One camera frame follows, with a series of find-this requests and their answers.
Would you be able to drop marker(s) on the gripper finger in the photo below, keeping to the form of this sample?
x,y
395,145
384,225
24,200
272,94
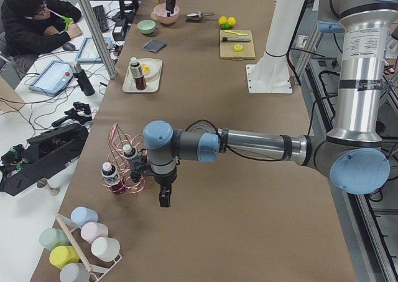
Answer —
x,y
165,196
170,10

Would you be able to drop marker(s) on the white plate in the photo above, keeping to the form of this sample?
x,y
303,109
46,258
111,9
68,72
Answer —
x,y
154,65

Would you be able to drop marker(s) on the twisted glazed donut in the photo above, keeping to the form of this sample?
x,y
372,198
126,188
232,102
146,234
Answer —
x,y
145,69

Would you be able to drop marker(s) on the dark drink bottle on tray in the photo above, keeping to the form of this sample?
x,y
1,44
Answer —
x,y
137,74

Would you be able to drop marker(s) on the cream rabbit tray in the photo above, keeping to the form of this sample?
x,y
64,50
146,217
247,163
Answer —
x,y
130,87

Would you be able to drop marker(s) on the pink bowl with ice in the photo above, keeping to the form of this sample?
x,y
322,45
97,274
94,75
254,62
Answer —
x,y
162,16

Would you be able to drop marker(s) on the metal ice scoop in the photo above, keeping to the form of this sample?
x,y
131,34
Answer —
x,y
197,16

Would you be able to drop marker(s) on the mint green bowl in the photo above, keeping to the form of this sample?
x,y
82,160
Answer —
x,y
146,26

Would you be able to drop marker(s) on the bottle in rack upper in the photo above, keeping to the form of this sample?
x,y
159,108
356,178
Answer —
x,y
129,153

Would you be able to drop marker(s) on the bottle in rack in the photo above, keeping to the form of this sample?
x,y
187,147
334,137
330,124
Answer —
x,y
112,180
129,153

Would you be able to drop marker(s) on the grey folded cloth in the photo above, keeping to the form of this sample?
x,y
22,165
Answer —
x,y
154,46

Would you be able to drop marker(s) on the yellow lemon upper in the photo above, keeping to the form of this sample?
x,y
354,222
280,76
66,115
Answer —
x,y
222,20

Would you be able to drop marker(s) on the yellow lemon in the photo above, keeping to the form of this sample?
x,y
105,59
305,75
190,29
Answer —
x,y
222,20
231,21

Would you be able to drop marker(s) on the bottle in rack lower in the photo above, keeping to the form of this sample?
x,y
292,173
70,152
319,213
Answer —
x,y
112,180

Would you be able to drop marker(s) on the green lime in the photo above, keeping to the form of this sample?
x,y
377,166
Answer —
x,y
225,26

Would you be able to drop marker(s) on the yellow plastic knife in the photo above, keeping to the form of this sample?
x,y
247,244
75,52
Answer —
x,y
235,33

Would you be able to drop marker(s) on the yellow lemon lower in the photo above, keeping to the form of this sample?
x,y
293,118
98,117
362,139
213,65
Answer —
x,y
231,21

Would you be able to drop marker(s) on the steel cylinder black cap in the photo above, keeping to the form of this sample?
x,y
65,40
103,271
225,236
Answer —
x,y
236,39

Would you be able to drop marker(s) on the black keyboard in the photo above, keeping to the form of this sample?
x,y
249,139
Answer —
x,y
101,18

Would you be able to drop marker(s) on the wooden cutting board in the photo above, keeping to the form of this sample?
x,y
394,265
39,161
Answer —
x,y
226,48

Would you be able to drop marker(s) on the half lemon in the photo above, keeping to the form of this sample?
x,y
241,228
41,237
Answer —
x,y
237,47

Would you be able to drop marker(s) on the white cup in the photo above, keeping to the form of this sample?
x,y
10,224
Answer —
x,y
105,248

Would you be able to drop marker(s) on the pink cup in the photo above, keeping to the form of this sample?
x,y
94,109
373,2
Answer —
x,y
93,230

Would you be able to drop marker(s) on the blue cup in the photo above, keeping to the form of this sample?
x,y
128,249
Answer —
x,y
83,215

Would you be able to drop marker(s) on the teach pendant far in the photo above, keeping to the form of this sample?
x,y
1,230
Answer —
x,y
87,52

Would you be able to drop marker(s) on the teach pendant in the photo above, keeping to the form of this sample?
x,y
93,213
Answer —
x,y
53,79
87,52

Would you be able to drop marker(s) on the white cup rack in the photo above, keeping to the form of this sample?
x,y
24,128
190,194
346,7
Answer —
x,y
98,268

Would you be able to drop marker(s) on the computer mouse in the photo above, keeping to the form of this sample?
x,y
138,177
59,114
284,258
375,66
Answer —
x,y
68,47

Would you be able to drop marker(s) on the black thermos bottle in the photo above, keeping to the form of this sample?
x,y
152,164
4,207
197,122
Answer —
x,y
82,79

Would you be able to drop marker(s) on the mint cup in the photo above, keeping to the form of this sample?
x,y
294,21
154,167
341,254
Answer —
x,y
51,238

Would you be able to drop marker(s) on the grey cup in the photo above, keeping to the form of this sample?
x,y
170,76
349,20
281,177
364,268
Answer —
x,y
74,272

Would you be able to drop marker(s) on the yellow cup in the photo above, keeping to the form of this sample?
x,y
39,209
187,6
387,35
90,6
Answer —
x,y
63,255

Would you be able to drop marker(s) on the teach pendant near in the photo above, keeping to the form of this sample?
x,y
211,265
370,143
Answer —
x,y
53,79

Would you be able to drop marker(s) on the seated person in black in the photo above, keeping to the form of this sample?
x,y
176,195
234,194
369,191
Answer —
x,y
38,26

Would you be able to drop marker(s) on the black equipment case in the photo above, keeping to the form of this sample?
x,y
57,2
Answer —
x,y
46,155

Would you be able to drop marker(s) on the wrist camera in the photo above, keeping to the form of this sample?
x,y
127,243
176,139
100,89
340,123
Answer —
x,y
139,167

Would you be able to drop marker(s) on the copper wire bottle rack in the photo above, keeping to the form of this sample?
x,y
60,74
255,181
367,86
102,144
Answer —
x,y
116,140

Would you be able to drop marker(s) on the aluminium frame post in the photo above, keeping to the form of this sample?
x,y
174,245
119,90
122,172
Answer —
x,y
97,36

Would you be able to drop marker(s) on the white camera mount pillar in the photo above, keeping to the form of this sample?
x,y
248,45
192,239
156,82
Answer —
x,y
271,73

